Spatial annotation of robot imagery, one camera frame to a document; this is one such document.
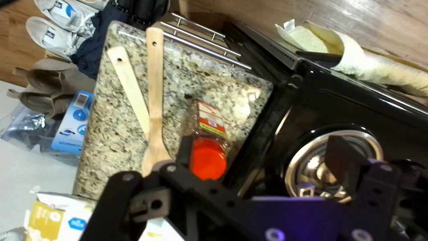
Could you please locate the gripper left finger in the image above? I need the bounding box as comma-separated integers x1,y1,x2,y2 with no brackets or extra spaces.
78,169,173,241

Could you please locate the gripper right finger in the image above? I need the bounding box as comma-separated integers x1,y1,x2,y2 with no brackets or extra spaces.
323,132,398,203

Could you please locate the wooden spoon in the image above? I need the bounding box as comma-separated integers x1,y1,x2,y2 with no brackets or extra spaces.
139,25,175,178

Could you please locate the black electric stove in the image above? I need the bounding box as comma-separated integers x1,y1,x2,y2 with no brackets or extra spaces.
222,21,428,241

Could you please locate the steel rimmed flat pan lid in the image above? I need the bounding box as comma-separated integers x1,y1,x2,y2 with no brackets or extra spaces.
282,128,385,204

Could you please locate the yellow white package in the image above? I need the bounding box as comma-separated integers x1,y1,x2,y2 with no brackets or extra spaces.
24,191,98,241

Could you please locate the blue white carton box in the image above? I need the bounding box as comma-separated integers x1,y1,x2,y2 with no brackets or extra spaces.
49,88,96,156

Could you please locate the red lid spice jar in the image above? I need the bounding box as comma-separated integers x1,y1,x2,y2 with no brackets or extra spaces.
179,99,231,182

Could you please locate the cream kitchen towel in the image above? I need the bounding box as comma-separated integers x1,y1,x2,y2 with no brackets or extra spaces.
272,18,428,97

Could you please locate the clear plastic bag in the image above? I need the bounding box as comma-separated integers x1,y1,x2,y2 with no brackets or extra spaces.
0,104,58,149

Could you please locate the dark blue cloth bag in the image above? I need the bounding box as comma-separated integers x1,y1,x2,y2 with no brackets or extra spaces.
70,0,171,80

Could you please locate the white sneaker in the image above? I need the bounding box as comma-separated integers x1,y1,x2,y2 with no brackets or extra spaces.
24,15,86,58
32,0,108,17

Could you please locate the cabinet with steel handles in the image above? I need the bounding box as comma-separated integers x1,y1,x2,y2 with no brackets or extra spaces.
117,11,254,72

